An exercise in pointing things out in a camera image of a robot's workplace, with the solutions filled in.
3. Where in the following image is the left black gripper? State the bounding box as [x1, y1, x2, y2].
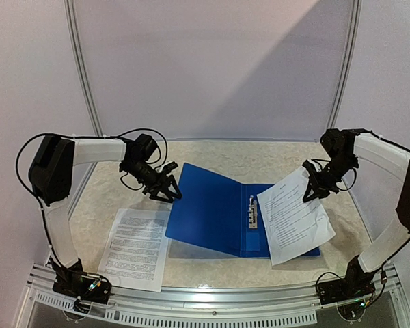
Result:
[123, 160, 182, 203]

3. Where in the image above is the blue plastic folder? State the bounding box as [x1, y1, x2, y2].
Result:
[165, 162, 321, 258]

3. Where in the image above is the printed paper sheet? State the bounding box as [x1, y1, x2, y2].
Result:
[257, 167, 336, 266]
[98, 208, 169, 292]

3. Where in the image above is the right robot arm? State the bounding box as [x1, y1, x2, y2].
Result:
[303, 128, 410, 298]

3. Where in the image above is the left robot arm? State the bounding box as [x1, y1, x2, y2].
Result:
[23, 128, 182, 297]

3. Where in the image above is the metal folder clip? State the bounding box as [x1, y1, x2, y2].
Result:
[248, 195, 258, 229]

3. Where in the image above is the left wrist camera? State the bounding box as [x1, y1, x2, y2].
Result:
[159, 161, 178, 174]

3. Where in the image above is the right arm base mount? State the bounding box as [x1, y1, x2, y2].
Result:
[315, 256, 387, 322]

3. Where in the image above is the aluminium front rail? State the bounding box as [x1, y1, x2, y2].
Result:
[16, 264, 410, 327]

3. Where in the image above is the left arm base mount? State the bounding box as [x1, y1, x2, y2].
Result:
[49, 258, 112, 305]

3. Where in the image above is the right aluminium frame post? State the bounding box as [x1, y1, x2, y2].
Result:
[326, 0, 361, 128]

